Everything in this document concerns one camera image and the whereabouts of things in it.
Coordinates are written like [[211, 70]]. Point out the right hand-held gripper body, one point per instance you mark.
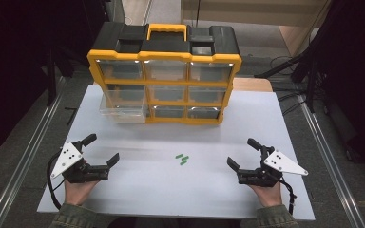
[[282, 163]]

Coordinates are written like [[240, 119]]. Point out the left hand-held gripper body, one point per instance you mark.
[[68, 158]]

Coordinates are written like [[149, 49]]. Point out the clear plastic drawer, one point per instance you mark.
[[123, 112]]

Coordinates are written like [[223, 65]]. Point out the small green plastic piece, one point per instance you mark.
[[179, 155], [185, 158], [183, 162]]

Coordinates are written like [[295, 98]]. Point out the yellow black drawer organizer cabinet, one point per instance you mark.
[[168, 83]]

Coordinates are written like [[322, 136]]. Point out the person's right hand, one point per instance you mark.
[[271, 194]]

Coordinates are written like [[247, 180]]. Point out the person's left hand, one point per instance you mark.
[[77, 191]]

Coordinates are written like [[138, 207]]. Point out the wooden table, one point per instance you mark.
[[253, 85]]

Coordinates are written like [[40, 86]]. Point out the black stand leg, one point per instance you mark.
[[51, 82]]

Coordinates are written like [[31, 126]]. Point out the black metal stand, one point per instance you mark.
[[282, 66]]

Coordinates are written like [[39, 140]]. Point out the dark curtain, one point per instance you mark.
[[12, 63], [355, 79]]

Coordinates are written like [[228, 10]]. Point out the metal floor rail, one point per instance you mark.
[[329, 158], [28, 152]]

